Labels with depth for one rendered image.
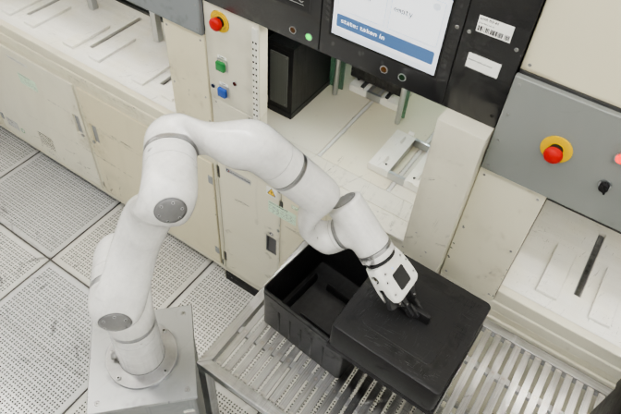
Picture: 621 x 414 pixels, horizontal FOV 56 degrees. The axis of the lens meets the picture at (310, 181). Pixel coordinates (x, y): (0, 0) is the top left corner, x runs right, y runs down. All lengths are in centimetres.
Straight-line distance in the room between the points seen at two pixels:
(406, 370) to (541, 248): 72
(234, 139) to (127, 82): 137
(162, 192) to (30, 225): 212
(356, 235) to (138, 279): 47
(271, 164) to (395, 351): 56
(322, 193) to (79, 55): 160
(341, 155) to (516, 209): 71
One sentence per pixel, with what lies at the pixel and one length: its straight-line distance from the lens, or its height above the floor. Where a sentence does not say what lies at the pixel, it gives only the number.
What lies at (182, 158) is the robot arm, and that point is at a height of 152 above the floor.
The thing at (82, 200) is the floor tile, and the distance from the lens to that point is 315.
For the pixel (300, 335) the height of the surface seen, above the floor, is 84.
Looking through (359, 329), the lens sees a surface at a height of 106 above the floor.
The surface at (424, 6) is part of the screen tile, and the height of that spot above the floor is 163.
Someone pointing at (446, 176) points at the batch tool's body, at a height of 124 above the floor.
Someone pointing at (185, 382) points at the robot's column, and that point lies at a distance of 168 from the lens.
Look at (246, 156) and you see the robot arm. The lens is 106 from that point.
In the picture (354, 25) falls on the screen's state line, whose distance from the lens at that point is 145.
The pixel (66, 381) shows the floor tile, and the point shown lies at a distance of 263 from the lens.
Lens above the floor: 228
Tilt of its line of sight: 47 degrees down
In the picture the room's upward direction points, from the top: 5 degrees clockwise
